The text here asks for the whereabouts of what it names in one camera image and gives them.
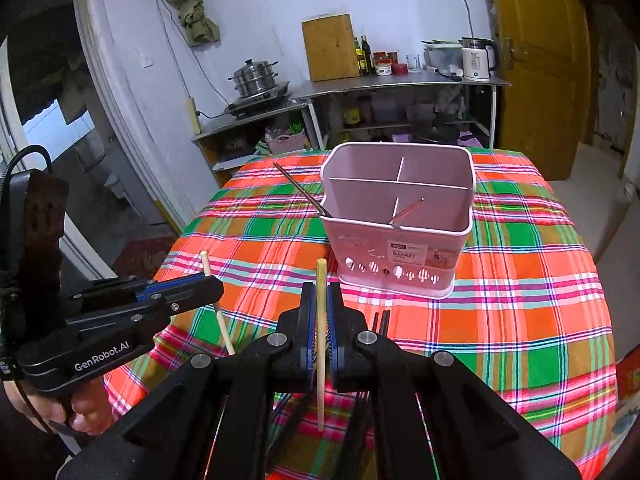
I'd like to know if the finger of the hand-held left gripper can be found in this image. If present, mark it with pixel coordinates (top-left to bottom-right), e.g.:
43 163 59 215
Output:
127 276 224 334
71 276 164 312

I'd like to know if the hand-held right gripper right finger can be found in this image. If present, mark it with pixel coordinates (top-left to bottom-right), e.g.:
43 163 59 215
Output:
326 282 584 480

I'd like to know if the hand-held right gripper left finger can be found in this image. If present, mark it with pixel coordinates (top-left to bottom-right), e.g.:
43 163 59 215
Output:
60 282 319 480

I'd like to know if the wooden chopstick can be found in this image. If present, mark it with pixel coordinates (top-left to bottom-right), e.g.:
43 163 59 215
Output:
200 251 237 357
315 258 329 433

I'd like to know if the pink utensil basket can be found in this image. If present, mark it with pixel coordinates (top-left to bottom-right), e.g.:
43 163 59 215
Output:
319 142 475 301

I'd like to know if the person's left hand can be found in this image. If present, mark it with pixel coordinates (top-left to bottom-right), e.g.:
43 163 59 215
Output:
24 382 115 436

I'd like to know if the steel chopstick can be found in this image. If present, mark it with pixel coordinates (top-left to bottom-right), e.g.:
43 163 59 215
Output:
387 197 426 226
273 162 327 217

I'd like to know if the plaid tablecloth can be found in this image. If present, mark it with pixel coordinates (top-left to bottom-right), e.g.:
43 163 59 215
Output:
104 149 619 480

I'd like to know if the pink plastic storage basket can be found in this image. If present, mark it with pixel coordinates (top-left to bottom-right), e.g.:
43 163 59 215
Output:
265 130 307 155

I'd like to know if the low steel shelf table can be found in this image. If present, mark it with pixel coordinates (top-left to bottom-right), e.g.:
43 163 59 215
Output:
191 100 312 187

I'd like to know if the induction cooker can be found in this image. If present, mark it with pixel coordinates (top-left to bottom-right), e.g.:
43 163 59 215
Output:
223 81 292 120

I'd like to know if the black wok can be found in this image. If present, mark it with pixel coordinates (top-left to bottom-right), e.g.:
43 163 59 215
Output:
415 124 461 144

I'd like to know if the steel steamer pot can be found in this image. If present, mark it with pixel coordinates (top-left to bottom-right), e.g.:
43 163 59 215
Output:
228 59 279 99

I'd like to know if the tall steel shelf table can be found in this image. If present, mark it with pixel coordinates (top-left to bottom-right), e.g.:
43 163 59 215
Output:
292 66 511 151

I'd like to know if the hanging green cloth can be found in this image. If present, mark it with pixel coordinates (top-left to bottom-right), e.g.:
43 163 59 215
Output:
152 0 221 49

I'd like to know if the wooden cutting board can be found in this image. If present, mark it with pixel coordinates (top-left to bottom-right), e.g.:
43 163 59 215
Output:
301 14 362 83

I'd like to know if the white electric kettle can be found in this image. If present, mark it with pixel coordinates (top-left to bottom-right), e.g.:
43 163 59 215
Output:
458 36 500 83

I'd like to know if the yellow wooden door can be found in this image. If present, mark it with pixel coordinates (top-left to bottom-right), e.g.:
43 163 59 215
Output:
481 0 592 182

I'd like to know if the wall power strip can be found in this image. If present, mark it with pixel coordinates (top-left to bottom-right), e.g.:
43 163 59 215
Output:
186 96 202 136

